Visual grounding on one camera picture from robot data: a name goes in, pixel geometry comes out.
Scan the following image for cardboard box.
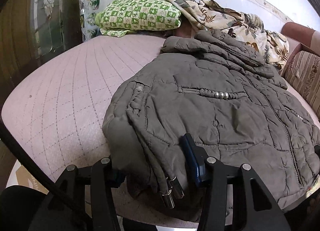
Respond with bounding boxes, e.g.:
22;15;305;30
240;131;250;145
6;163;49;195

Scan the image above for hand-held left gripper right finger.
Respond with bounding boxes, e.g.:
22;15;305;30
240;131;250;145
180;133;292;231

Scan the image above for leaf print blanket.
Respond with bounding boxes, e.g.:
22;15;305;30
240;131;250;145
154;0;290;70

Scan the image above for striped cushion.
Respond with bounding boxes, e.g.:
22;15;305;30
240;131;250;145
285;51;320;119

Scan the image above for wooden glass door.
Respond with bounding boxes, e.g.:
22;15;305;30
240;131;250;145
0;0;88;97

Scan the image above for thick black cable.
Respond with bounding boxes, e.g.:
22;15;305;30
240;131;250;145
0;121;85;231

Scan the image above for plastic wrapped green pack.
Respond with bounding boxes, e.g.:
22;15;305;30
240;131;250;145
79;0;102;42

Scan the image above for person's black pants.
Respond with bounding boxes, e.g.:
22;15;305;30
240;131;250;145
0;185;50;231

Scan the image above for pink quilted bed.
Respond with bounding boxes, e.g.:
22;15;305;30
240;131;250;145
1;35;320;229

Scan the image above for grey quilted hooded jacket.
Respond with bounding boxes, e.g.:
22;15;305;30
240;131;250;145
102;29;320;223

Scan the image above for green checkered pillow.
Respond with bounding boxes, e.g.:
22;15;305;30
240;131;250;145
95;0;182;38

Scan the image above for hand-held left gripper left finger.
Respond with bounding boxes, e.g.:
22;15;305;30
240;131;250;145
29;157;125;231

